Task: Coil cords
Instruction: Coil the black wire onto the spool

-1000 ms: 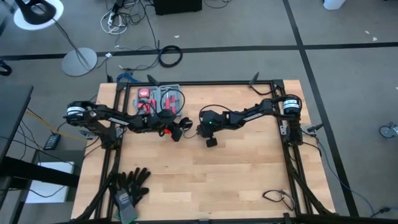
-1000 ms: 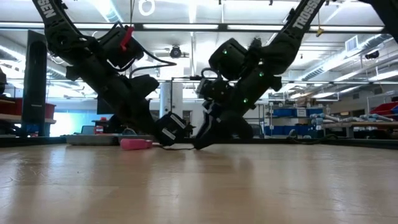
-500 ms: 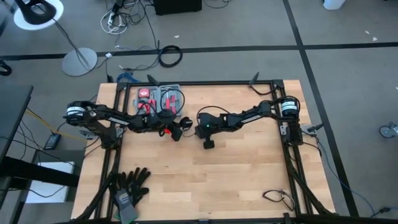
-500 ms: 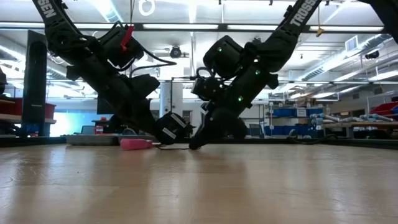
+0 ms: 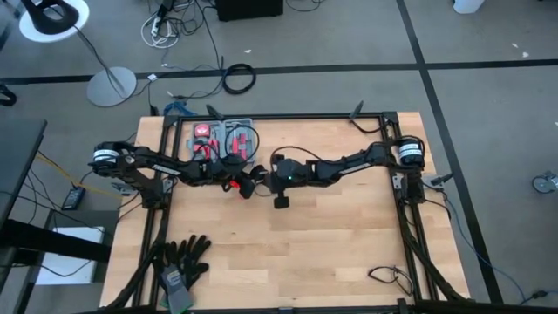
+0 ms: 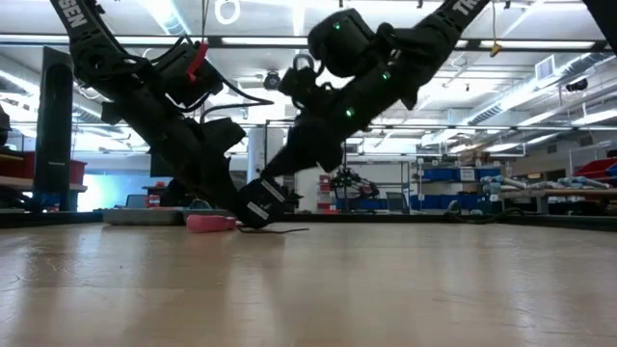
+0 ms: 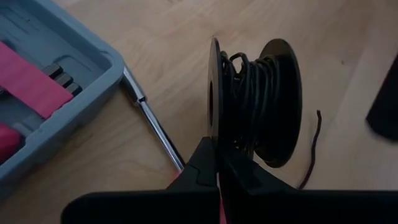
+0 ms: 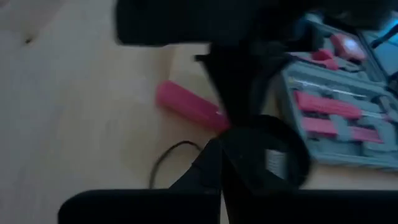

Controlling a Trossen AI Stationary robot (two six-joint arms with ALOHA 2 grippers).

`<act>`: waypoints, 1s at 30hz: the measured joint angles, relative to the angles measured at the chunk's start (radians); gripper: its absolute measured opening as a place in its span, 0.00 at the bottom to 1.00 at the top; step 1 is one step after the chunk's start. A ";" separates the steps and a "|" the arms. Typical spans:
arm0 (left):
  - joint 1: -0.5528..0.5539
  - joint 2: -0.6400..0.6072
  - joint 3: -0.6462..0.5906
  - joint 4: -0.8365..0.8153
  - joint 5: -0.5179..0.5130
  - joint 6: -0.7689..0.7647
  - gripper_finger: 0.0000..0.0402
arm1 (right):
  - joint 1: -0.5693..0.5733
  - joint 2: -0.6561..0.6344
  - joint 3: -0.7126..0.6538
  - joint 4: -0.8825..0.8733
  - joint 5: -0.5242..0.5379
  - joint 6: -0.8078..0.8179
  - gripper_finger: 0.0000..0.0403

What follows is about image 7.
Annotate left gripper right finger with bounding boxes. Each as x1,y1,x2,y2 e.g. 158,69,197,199
217,142,398,224

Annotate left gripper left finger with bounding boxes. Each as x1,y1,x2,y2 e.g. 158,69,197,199
61,136,221,224

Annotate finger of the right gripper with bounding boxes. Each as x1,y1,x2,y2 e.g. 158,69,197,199
366,54,398,141

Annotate red handled screwdriver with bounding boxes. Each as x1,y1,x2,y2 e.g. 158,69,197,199
121,66,187,180

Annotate long thin dark cord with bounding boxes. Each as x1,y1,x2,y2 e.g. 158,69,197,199
221,52,322,190

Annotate grey plastic tool case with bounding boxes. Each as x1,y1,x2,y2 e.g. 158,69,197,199
0,0,125,200

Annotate red bit holder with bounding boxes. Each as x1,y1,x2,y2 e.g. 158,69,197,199
0,42,83,119

